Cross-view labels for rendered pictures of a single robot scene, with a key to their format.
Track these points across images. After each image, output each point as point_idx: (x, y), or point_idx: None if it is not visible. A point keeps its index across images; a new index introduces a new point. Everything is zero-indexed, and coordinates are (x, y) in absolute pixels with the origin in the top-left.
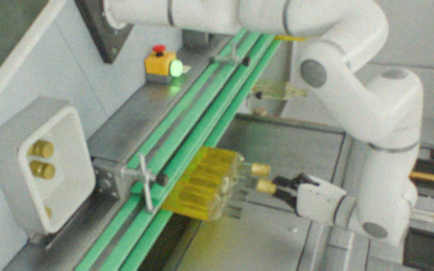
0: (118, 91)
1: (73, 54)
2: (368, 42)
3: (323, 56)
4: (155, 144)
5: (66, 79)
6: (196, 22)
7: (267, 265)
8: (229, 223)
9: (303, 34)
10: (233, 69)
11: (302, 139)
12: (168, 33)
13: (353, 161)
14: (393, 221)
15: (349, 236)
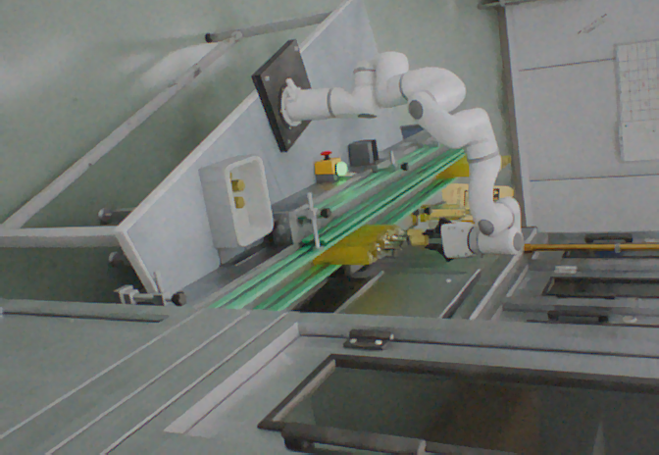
0: (291, 179)
1: (259, 136)
2: (448, 91)
3: (418, 96)
4: (323, 206)
5: (252, 152)
6: (348, 107)
7: (422, 298)
8: (392, 283)
9: None
10: (393, 173)
11: None
12: (335, 150)
13: None
14: (492, 213)
15: (495, 278)
